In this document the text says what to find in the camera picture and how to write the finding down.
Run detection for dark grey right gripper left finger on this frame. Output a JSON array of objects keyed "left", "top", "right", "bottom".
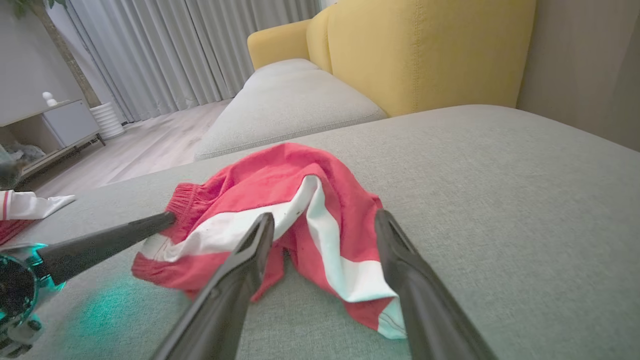
[{"left": 150, "top": 212, "right": 275, "bottom": 360}]

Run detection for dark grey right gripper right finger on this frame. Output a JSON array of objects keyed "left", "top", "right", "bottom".
[{"left": 374, "top": 209, "right": 499, "bottom": 360}]

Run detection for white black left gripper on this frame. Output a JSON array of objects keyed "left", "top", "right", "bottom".
[{"left": 0, "top": 211, "right": 177, "bottom": 359}]

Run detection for red white basketball jersey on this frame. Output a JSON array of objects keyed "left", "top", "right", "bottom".
[{"left": 0, "top": 190, "right": 77, "bottom": 247}]

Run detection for red shorts with white stripe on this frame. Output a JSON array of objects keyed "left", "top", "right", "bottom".
[{"left": 131, "top": 142, "right": 408, "bottom": 341}]

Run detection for grey crumpled bundle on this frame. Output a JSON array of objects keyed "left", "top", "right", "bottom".
[{"left": 1, "top": 142, "right": 47, "bottom": 167}]

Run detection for white ribbed plant pot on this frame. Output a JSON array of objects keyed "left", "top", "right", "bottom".
[{"left": 89, "top": 102, "right": 126, "bottom": 141}]

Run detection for white low cabinet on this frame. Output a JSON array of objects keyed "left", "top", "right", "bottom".
[{"left": 0, "top": 98, "right": 107, "bottom": 182}]

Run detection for large grey sofa cushion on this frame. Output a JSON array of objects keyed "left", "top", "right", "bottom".
[{"left": 0, "top": 104, "right": 640, "bottom": 360}]

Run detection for brown trunk houseplant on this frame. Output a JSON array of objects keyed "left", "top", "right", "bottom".
[{"left": 9, "top": 0, "right": 102, "bottom": 109}]

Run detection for grey white pleated curtain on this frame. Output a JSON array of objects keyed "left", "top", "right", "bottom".
[{"left": 47, "top": 0, "right": 332, "bottom": 124}]

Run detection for yellow sofa backrest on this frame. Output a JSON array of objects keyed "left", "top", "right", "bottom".
[{"left": 306, "top": 0, "right": 537, "bottom": 118}]

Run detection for yellow sofa armrest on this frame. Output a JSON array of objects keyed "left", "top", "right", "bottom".
[{"left": 247, "top": 19, "right": 314, "bottom": 71}]

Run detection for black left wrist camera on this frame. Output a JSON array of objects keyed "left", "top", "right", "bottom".
[{"left": 0, "top": 268, "right": 39, "bottom": 323}]

